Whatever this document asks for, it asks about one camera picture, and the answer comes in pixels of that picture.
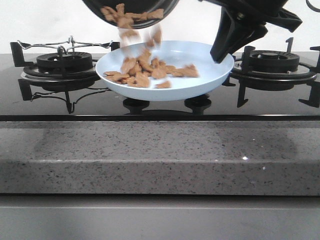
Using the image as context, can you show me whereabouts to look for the right gas burner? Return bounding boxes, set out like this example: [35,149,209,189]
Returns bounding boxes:
[231,50,317,82]

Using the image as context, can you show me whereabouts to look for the gas burner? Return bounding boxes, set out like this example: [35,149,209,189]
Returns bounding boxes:
[23,52,97,80]
[231,50,317,82]

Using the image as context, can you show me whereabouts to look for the black frying pan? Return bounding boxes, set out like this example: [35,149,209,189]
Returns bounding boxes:
[83,0,178,29]

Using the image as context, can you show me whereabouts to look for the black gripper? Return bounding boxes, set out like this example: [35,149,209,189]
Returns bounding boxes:
[210,0,303,63]

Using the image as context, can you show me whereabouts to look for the wire pan reducer ring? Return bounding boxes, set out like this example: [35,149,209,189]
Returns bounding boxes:
[16,35,113,56]

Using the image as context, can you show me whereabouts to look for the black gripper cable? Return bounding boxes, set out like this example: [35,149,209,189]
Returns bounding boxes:
[305,0,320,12]

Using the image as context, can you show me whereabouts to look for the black glass cooktop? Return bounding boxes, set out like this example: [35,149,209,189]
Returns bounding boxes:
[0,54,320,122]

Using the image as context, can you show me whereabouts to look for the light blue plate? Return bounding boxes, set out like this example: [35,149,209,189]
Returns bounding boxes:
[95,40,235,101]

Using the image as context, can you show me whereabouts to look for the left gas burner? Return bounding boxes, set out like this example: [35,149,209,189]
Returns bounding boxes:
[23,52,97,80]

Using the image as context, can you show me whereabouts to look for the brown meat pieces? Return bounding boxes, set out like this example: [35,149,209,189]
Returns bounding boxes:
[100,3,200,89]

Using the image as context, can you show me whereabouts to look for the left black pan support grate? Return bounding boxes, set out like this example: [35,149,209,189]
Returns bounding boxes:
[10,36,120,102]

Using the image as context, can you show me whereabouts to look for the grey cabinet drawer front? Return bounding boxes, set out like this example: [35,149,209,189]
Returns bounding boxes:
[0,195,320,240]

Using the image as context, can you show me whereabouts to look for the right silver stove knob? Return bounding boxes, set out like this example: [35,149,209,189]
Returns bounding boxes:
[201,94,210,99]

